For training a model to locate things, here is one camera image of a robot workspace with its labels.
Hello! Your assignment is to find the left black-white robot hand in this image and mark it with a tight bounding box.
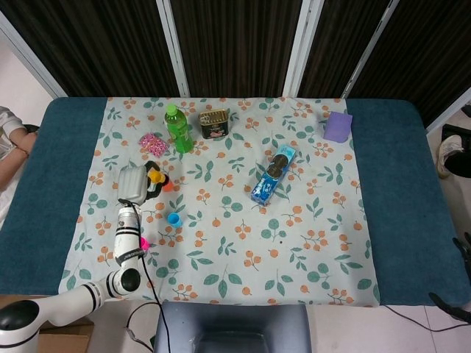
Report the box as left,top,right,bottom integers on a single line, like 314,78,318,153
116,160,173,205

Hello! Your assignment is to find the right black-white robot hand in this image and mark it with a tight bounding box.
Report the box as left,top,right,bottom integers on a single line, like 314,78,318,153
428,231,471,321

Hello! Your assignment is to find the bystander bare forearm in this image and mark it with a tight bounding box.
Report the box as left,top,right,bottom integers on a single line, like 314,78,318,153
0,131,38,192

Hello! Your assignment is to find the pink patterned candy bag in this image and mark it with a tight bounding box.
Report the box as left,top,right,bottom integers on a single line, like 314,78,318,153
138,132,170,157

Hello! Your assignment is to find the green drink bottle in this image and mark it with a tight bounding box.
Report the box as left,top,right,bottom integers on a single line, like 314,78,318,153
163,104,194,154

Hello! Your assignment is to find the black and gold tin can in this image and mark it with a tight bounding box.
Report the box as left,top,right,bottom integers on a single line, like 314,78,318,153
199,108,231,140

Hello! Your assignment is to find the floral tablecloth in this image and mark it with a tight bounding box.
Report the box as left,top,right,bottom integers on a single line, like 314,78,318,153
58,96,382,308

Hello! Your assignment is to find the teal table cover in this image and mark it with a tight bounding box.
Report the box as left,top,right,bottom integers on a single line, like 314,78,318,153
0,96,471,308

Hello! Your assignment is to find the bystander white garment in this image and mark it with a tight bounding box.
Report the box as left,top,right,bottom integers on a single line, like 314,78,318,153
0,106,26,225

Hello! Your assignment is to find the blue cookie package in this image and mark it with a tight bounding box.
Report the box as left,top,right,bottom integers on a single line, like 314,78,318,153
250,143,297,205

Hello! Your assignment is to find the dark folding screen panel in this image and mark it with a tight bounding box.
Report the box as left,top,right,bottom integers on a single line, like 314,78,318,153
0,0,191,99
344,0,471,130
169,0,314,98
294,0,400,99

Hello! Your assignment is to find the black trouser leg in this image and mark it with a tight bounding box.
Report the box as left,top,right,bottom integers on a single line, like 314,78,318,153
445,146,471,178

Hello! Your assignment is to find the white sneaker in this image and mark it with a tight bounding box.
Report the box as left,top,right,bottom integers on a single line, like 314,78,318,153
436,135,466,179

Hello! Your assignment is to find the brown cardboard box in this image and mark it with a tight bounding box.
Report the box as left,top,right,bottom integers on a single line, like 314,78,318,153
0,293,95,353

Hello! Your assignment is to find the black chair base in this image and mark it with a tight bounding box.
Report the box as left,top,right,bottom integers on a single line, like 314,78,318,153
441,124,471,141

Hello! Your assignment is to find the purple box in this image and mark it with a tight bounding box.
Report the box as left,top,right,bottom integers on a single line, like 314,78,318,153
323,111,353,143

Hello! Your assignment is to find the thin black floor cable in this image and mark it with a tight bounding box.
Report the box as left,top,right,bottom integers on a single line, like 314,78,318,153
380,304,471,333

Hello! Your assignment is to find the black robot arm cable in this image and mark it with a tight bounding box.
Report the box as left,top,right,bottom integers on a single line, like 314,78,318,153
118,198,171,353

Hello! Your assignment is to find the black floor cable with plug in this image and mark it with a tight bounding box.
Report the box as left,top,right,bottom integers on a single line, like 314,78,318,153
126,301,160,350

